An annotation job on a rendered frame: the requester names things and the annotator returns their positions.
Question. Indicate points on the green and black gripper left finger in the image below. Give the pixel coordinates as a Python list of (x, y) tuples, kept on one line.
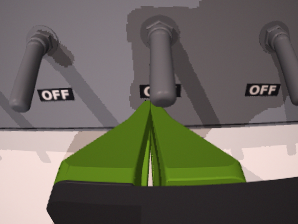
[(121, 155)]

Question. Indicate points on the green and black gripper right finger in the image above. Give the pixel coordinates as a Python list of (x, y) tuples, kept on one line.
[(180, 157)]

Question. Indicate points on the grey switch panel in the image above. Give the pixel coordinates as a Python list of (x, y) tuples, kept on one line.
[(103, 58)]

